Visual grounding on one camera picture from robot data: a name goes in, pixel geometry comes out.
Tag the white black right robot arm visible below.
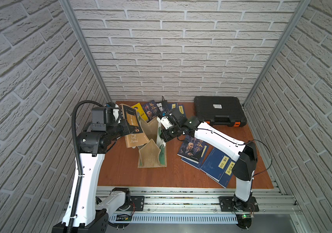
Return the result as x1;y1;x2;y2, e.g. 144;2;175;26
157;114;258;211

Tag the blue book yellow label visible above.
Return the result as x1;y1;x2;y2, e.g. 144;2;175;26
168;103;178;111
178;104;185;115

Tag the black plastic tool case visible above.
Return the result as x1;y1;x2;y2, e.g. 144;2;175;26
194;96;247;127

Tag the blue book yellow label rightmost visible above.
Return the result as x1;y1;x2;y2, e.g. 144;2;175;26
178;104;185;115

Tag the aluminium frame post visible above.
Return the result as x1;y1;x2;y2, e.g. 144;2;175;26
60;0;112;102
242;0;311;108

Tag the brown scroll cover book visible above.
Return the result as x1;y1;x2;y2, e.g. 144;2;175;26
120;104;149;148

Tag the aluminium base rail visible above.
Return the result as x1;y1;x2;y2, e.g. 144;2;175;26
93;185;301;225

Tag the black corrugated cable conduit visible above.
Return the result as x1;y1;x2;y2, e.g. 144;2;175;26
66;100;105;233

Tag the aluminium frame post left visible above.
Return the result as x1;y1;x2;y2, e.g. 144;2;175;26
60;0;112;102

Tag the yellow cartoon cover book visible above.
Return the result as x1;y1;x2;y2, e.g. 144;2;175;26
132;103;149;122

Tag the dark portrait book gold title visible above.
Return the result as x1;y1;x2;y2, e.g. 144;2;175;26
142;100;161;122

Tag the dark blue old man book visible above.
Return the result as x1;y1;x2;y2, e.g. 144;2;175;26
177;136;207;162

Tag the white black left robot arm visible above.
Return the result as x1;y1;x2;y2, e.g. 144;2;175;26
52;101;131;233

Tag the aluminium frame post right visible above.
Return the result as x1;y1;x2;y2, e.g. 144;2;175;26
242;0;311;108

